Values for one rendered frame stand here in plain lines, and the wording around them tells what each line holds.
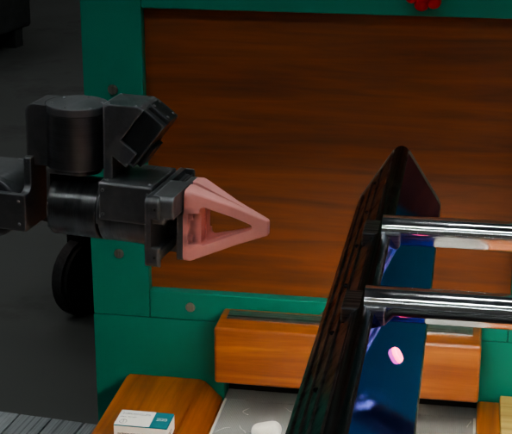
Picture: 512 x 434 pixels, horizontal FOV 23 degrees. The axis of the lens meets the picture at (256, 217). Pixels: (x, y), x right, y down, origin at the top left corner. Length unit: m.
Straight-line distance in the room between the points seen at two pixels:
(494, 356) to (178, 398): 0.37
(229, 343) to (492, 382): 0.31
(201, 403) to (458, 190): 0.39
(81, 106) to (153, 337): 0.46
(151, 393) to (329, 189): 0.32
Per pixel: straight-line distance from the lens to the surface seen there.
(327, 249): 1.45
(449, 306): 0.84
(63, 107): 1.13
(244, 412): 1.50
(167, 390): 1.50
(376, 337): 0.82
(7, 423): 1.66
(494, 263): 1.44
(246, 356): 1.44
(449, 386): 1.42
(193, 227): 1.13
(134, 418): 1.40
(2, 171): 1.19
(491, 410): 1.48
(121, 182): 1.12
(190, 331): 1.50
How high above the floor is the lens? 1.44
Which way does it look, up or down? 19 degrees down
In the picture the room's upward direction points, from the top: straight up
